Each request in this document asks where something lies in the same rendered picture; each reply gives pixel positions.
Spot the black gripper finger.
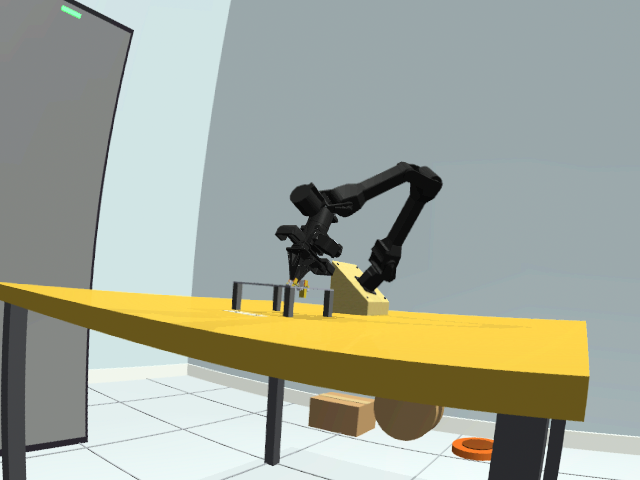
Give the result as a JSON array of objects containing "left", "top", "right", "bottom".
[
  {"left": 296, "top": 260, "right": 322, "bottom": 283},
  {"left": 286, "top": 247, "right": 311, "bottom": 281}
]

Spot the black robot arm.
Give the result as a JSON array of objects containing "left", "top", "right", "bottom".
[{"left": 290, "top": 162, "right": 443, "bottom": 295}]

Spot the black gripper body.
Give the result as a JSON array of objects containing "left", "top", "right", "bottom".
[{"left": 275, "top": 221, "right": 335, "bottom": 276}]

